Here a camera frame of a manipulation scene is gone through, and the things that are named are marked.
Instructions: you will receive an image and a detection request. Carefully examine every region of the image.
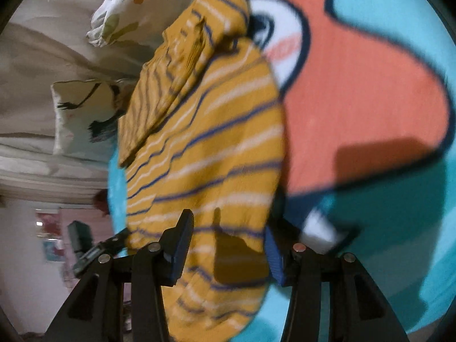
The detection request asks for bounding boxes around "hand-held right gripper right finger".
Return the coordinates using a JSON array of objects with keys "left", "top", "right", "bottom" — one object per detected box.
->
[{"left": 264, "top": 217, "right": 410, "bottom": 342}]

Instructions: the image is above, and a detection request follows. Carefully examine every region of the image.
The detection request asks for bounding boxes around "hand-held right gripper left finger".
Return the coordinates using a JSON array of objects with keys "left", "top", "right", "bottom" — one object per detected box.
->
[{"left": 43, "top": 209, "right": 195, "bottom": 342}]

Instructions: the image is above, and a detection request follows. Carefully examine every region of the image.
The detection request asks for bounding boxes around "yellow striped shirt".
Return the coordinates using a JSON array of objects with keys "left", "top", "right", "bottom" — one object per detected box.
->
[{"left": 117, "top": 0, "right": 286, "bottom": 342}]

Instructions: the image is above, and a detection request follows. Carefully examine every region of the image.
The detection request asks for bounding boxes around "cream pillow with dark print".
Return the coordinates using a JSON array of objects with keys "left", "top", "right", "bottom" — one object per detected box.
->
[{"left": 51, "top": 78, "right": 138, "bottom": 164}]

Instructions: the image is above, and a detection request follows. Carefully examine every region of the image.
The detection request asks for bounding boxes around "beige bed sheet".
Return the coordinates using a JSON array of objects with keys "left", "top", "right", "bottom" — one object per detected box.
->
[{"left": 0, "top": 21, "right": 150, "bottom": 207}]

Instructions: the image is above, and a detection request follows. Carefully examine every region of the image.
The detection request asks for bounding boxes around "printed blanket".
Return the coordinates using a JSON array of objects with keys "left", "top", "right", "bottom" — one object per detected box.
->
[{"left": 107, "top": 0, "right": 456, "bottom": 342}]

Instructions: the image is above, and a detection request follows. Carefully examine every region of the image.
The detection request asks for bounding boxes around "white floral pillow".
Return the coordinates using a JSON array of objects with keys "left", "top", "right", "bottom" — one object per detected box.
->
[{"left": 86, "top": 0, "right": 186, "bottom": 48}]

